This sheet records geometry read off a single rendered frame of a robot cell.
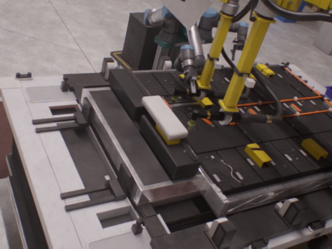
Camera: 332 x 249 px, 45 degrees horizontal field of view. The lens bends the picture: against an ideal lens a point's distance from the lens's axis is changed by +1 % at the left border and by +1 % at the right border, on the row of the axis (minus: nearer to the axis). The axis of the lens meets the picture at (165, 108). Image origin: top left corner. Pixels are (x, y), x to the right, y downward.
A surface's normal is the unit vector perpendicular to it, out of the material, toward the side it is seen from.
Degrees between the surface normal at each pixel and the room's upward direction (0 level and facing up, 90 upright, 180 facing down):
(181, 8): 90
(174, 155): 0
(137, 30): 90
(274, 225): 0
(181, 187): 90
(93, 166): 0
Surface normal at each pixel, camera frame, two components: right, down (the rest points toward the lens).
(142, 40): -0.77, 0.18
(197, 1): -0.47, 0.40
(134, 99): 0.24, -0.81
